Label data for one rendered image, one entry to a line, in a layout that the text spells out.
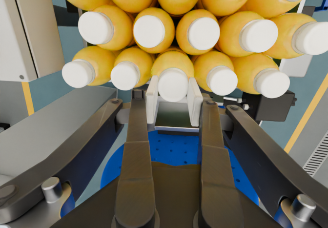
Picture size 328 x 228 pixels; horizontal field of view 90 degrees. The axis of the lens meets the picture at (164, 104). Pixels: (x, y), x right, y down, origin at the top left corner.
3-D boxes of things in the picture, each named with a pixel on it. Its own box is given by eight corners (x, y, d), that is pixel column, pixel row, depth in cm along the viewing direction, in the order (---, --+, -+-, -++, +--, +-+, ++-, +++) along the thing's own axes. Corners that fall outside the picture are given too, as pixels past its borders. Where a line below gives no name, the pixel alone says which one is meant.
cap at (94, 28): (101, 49, 24) (96, 50, 22) (79, 29, 23) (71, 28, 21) (117, 28, 23) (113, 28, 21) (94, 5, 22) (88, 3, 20)
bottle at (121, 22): (131, 51, 42) (103, 64, 25) (109, 29, 40) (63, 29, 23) (150, 29, 39) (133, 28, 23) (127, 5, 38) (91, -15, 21)
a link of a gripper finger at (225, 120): (205, 114, 13) (243, 116, 13) (197, 92, 18) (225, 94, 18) (202, 130, 14) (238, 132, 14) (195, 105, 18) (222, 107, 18)
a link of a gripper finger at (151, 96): (153, 124, 16) (145, 123, 16) (157, 97, 22) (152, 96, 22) (153, 94, 14) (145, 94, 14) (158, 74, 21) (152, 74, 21)
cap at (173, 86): (158, 68, 21) (157, 71, 20) (189, 69, 21) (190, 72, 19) (158, 96, 23) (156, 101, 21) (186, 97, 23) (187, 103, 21)
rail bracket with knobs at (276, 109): (230, 102, 46) (245, 120, 37) (236, 77, 43) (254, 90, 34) (266, 104, 46) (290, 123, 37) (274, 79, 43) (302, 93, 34)
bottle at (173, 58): (157, 44, 37) (146, 55, 20) (188, 45, 37) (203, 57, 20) (157, 74, 40) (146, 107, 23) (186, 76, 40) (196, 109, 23)
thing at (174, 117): (158, 109, 45) (154, 135, 34) (159, 101, 44) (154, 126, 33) (195, 111, 45) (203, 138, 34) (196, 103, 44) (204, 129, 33)
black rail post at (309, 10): (274, 24, 38) (297, 22, 30) (278, 9, 37) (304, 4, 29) (283, 24, 38) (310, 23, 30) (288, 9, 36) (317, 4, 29)
